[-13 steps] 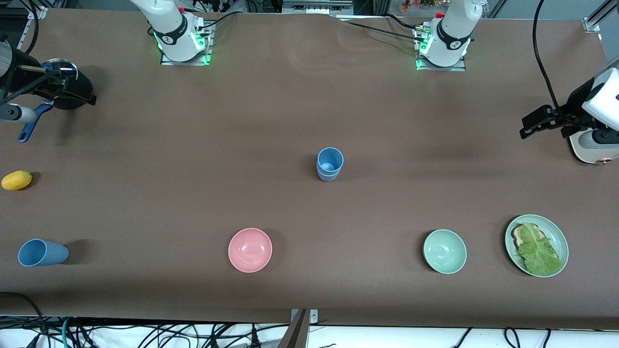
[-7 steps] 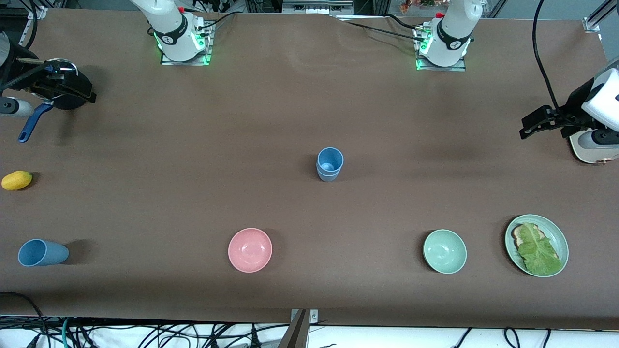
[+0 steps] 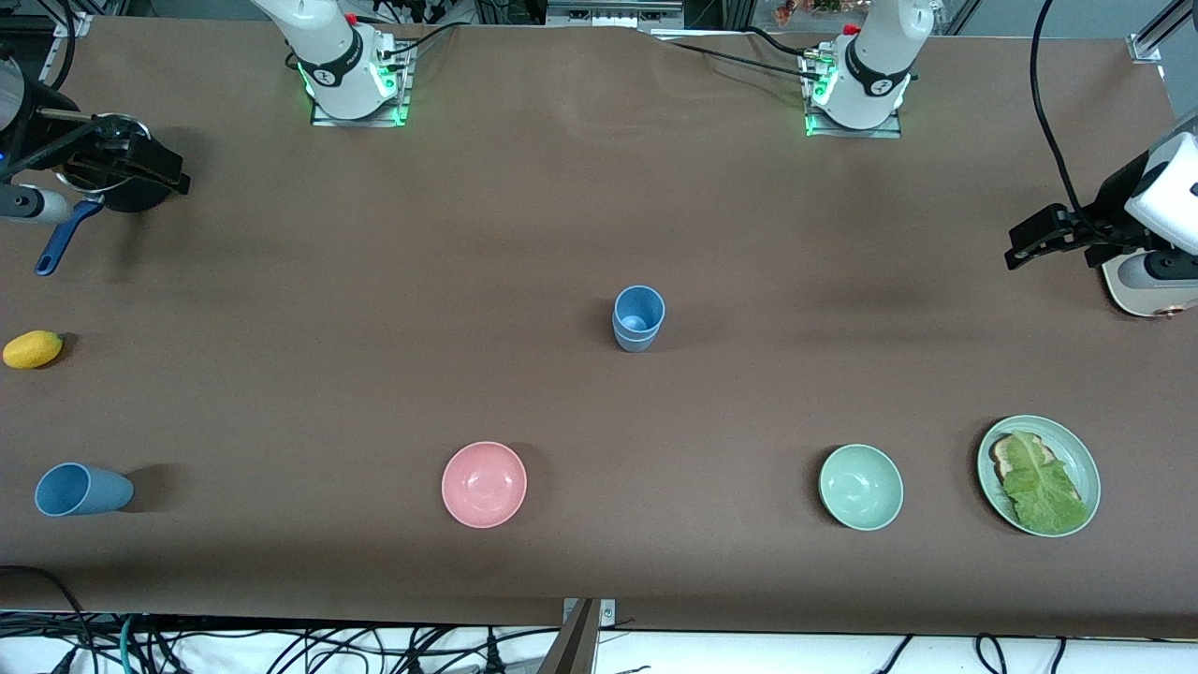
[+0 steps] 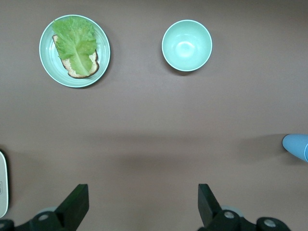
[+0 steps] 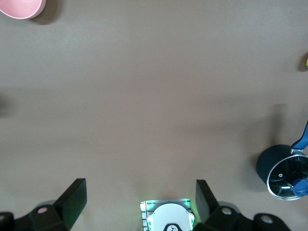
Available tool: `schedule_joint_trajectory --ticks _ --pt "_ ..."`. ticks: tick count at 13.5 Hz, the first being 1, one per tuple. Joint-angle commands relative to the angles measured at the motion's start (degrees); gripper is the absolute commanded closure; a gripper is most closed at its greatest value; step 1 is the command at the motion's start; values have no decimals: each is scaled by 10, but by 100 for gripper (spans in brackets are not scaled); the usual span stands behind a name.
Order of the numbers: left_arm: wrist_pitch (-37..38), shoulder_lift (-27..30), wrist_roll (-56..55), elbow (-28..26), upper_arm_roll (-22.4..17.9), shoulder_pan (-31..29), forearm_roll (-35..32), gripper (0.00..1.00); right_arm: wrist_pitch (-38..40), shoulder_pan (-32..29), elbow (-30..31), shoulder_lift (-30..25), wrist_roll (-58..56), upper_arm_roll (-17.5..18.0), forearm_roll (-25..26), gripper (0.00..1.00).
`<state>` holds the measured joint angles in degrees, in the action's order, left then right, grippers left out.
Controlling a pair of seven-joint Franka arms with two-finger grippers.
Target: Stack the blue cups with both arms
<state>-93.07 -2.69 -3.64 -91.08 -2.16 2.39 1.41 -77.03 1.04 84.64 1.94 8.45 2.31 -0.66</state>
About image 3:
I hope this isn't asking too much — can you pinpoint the black left base cable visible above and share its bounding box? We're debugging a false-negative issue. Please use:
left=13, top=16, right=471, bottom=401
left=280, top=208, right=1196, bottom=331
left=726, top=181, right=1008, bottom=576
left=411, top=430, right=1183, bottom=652
left=646, top=26, right=834, bottom=80

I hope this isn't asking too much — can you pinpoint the pink bowl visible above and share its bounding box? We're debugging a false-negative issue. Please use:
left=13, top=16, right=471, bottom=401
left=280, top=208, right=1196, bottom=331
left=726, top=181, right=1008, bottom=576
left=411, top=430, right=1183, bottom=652
left=441, top=441, right=528, bottom=529

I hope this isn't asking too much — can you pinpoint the teal floor cable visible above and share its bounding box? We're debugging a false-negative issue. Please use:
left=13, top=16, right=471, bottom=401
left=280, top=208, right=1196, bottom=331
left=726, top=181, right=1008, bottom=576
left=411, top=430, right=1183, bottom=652
left=116, top=613, right=143, bottom=674

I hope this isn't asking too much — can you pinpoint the blue plastic cup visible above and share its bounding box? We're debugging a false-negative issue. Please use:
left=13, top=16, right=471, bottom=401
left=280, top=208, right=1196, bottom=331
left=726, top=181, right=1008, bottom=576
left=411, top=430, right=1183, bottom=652
left=35, top=462, right=135, bottom=518
left=613, top=285, right=667, bottom=341

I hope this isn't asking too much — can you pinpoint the green lettuce leaf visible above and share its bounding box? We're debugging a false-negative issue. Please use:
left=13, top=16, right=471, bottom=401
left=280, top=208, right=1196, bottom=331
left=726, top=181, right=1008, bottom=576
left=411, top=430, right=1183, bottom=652
left=1001, top=431, right=1092, bottom=535

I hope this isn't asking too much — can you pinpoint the green bowl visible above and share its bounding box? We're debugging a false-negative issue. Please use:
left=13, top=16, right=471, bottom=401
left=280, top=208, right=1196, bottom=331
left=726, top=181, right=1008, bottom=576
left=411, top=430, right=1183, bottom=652
left=819, top=444, right=905, bottom=532

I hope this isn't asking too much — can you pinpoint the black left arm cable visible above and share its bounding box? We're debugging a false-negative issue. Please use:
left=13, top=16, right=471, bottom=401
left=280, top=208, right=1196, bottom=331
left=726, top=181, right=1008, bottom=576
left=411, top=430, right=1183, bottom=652
left=1029, top=0, right=1094, bottom=224

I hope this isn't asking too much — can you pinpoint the black right base cable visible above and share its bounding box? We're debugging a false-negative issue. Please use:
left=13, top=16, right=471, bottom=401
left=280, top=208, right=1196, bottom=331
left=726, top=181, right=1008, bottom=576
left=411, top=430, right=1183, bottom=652
left=377, top=21, right=461, bottom=61

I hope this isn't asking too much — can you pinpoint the green plate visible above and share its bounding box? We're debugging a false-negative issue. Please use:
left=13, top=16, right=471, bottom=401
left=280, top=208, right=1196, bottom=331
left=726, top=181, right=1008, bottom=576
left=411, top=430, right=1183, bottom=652
left=977, top=415, right=1102, bottom=538

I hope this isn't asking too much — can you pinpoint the cream white toaster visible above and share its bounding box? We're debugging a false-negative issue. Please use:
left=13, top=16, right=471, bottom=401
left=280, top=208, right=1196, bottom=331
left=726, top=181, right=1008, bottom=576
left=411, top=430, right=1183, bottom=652
left=1100, top=245, right=1198, bottom=320

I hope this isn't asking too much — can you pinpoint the yellow lemon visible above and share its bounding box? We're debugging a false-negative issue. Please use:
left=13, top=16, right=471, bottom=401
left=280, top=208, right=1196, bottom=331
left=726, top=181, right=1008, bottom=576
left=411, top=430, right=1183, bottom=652
left=3, top=330, right=65, bottom=370

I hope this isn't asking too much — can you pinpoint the black looped floor cable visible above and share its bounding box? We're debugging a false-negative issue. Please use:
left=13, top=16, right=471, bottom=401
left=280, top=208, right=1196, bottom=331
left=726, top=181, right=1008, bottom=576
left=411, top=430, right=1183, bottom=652
left=0, top=564, right=95, bottom=656

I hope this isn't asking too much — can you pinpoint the silver table edge clamp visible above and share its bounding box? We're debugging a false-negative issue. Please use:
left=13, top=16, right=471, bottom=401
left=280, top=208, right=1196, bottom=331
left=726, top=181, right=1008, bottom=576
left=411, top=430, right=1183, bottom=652
left=562, top=597, right=618, bottom=628

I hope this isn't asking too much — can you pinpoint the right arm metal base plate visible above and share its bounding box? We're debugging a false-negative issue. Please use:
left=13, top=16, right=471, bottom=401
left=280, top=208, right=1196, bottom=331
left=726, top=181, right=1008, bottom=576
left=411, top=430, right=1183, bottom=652
left=311, top=42, right=414, bottom=127

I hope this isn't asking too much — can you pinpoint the toasted bread slice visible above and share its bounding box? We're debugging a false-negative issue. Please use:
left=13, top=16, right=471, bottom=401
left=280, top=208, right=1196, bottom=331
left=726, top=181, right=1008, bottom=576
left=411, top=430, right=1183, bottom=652
left=991, top=433, right=1060, bottom=488

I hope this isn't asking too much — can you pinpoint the dark pot with blue handle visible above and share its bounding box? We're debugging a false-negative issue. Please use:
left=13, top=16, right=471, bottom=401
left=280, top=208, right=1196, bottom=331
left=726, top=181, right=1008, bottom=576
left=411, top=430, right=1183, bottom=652
left=35, top=110, right=188, bottom=278

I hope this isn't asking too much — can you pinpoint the dark brown pole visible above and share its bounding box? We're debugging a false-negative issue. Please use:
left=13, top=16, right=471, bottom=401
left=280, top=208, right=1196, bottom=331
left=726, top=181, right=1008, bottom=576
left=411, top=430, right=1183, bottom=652
left=537, top=599, right=601, bottom=674

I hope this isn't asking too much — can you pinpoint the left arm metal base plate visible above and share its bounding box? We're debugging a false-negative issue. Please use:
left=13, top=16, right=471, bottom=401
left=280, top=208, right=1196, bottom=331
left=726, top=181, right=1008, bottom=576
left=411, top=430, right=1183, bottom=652
left=800, top=47, right=904, bottom=139

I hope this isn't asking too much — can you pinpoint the black base cable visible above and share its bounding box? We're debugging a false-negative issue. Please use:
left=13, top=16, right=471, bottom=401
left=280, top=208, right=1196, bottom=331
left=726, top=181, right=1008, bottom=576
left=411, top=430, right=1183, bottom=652
left=646, top=26, right=834, bottom=80
left=377, top=21, right=461, bottom=61

